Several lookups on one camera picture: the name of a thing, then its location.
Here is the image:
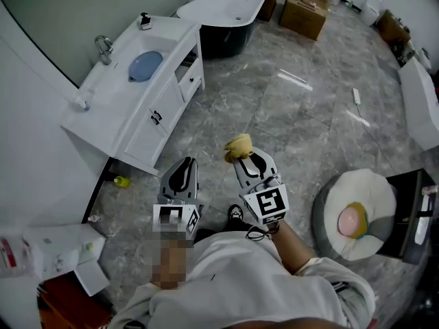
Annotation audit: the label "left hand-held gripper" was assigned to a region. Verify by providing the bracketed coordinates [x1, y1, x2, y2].
[152, 156, 205, 243]

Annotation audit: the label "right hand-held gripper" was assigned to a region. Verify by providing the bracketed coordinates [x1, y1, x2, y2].
[232, 147, 291, 226]

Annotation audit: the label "yellow sponge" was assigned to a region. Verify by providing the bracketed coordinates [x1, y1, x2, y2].
[224, 133, 255, 164]

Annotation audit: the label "blue round bowl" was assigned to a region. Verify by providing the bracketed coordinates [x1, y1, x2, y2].
[128, 50, 165, 83]

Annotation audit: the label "person's right forearm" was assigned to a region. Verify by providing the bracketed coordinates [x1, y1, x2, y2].
[270, 220, 324, 276]

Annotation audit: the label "person's left forearm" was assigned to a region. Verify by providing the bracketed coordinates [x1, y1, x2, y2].
[150, 238, 197, 291]

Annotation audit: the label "person's black shoe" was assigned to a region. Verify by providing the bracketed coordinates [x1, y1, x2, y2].
[227, 204, 245, 231]

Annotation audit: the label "person's dark trousers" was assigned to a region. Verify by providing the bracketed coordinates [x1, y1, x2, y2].
[193, 217, 275, 243]

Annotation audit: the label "white sink vanity cabinet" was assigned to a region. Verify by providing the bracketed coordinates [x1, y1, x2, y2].
[60, 14, 206, 177]

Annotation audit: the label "pink ball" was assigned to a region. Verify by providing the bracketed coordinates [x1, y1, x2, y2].
[337, 206, 365, 238]

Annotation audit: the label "white egg-shaped cushion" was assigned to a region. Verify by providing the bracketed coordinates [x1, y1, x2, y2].
[324, 169, 399, 262]

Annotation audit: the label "person's white shirt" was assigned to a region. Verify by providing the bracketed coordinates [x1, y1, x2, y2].
[109, 231, 378, 329]

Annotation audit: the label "white foam pump bottle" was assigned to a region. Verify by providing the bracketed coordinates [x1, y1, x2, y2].
[75, 94, 92, 112]

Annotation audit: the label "small white box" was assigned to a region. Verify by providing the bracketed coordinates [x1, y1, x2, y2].
[73, 258, 111, 297]

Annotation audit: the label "large white box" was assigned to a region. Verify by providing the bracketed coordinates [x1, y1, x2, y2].
[23, 223, 107, 281]

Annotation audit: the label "black cabinet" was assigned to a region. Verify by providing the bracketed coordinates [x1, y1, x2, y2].
[376, 168, 439, 265]

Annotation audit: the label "chrome faucet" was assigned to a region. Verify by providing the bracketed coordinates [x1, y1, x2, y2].
[94, 35, 115, 66]

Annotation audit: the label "large brown cardboard box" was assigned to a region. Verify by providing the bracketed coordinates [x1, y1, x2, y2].
[278, 0, 330, 41]

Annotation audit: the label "red board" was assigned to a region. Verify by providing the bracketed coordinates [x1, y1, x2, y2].
[36, 272, 115, 329]

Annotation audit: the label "white bathtub with black outside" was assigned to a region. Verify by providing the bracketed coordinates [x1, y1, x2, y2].
[176, 0, 267, 60]

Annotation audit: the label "large white cabinet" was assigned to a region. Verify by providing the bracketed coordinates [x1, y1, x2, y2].
[397, 56, 439, 151]

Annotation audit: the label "plastic bag with red label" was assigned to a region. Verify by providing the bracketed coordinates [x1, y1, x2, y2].
[0, 234, 36, 281]

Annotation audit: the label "white waste bin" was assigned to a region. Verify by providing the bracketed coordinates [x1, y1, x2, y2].
[361, 0, 385, 27]

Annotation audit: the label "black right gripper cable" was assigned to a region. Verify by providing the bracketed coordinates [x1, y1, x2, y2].
[245, 223, 281, 243]

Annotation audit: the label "white power cable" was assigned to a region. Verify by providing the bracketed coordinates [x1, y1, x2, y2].
[356, 102, 399, 175]

